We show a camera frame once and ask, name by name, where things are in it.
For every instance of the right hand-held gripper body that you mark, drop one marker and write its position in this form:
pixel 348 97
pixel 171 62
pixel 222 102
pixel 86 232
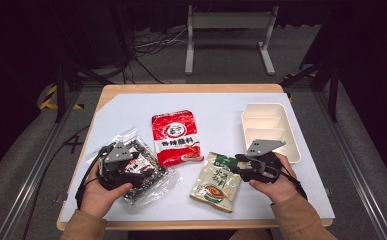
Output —
pixel 264 146

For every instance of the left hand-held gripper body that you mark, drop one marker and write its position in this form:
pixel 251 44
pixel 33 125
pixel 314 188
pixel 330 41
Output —
pixel 117 154

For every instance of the clear bag of speckled sachets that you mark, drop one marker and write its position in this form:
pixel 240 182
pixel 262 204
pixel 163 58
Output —
pixel 154 185

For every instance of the cream plastic container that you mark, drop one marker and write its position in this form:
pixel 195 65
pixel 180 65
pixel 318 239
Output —
pixel 264 121

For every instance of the green and beige seasoning packet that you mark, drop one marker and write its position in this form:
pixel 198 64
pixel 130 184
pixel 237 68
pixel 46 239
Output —
pixel 216 186

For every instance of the red seasoning packet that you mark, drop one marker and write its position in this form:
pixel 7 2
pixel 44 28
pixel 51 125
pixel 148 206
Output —
pixel 176 133

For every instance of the person's right hand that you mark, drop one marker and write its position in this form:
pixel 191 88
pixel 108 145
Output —
pixel 279 190

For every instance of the person's left hand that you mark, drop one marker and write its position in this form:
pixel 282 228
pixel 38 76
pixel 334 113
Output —
pixel 97 198

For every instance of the white table sheet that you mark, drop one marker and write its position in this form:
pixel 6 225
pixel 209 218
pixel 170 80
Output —
pixel 214 110

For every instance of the wooden table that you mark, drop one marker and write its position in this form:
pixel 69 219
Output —
pixel 181 88

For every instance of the black metal stand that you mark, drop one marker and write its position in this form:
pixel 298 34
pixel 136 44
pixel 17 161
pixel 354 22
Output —
pixel 332 93
pixel 60 90

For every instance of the yellow and black striped tape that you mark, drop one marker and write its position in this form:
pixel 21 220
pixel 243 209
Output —
pixel 47 96

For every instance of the white metal stand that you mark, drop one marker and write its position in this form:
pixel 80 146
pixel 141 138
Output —
pixel 229 20

